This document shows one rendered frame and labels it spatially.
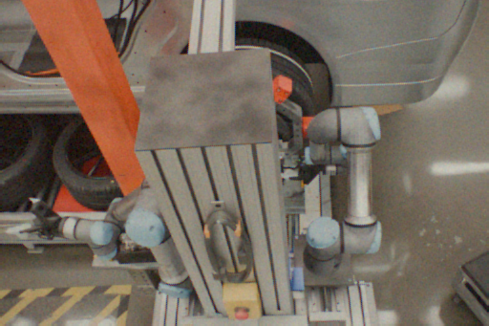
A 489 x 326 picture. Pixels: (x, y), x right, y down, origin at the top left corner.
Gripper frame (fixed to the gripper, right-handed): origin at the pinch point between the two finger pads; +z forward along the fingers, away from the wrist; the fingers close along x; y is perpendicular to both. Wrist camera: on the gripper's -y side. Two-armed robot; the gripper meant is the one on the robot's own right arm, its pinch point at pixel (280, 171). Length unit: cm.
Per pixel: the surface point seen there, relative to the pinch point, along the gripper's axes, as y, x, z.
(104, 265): -38, 25, 88
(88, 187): -33, -18, 105
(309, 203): -75, -30, -14
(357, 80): 10, -45, -38
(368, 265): -83, 6, -44
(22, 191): -47, -27, 151
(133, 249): -28, 22, 72
